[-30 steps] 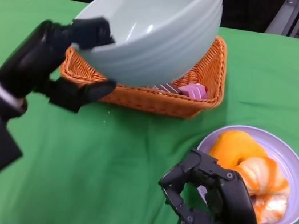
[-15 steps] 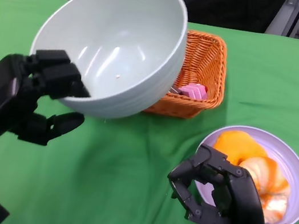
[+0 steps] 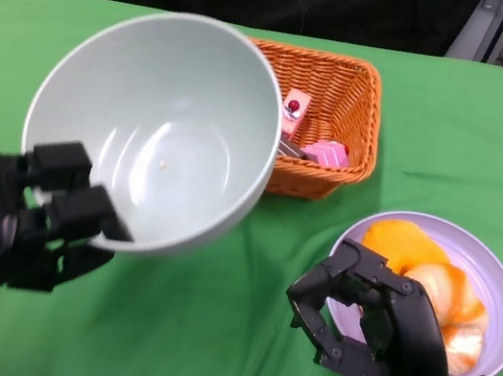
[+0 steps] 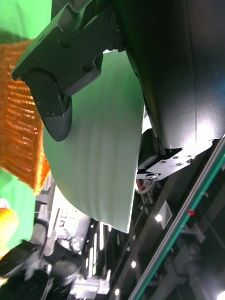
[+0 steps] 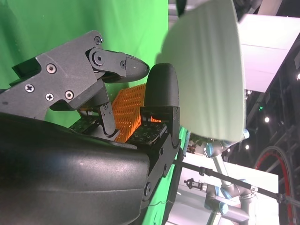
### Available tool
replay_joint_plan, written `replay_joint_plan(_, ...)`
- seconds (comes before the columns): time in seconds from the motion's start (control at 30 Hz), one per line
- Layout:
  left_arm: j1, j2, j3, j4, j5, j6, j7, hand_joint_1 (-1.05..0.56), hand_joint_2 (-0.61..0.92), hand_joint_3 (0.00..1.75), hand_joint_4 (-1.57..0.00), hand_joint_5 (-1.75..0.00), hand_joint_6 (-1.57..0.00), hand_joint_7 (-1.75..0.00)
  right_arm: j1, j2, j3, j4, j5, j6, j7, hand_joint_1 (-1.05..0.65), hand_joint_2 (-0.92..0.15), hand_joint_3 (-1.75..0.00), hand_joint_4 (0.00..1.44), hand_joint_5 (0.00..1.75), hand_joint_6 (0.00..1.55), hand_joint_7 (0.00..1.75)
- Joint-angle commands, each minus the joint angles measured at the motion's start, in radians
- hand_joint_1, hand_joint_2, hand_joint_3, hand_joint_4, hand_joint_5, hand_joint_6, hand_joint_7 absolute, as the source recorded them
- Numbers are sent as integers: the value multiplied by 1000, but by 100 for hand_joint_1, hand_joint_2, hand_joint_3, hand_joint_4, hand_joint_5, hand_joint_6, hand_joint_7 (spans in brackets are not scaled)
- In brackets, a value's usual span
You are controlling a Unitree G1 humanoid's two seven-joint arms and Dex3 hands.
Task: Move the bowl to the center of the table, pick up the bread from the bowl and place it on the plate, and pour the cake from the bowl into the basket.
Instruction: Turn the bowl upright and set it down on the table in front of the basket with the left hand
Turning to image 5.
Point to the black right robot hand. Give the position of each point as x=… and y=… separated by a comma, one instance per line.
x=58, y=175

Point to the grey-green ceramic bowl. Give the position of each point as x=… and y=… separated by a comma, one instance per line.
x=206, y=70

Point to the grey industrial robot arm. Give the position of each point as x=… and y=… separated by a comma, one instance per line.
x=225, y=192

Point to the orange wicker basket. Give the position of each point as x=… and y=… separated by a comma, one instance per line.
x=129, y=105

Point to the green tablecloth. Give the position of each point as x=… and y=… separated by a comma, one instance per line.
x=58, y=23

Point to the small black camera mount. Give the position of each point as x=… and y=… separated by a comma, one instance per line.
x=193, y=184

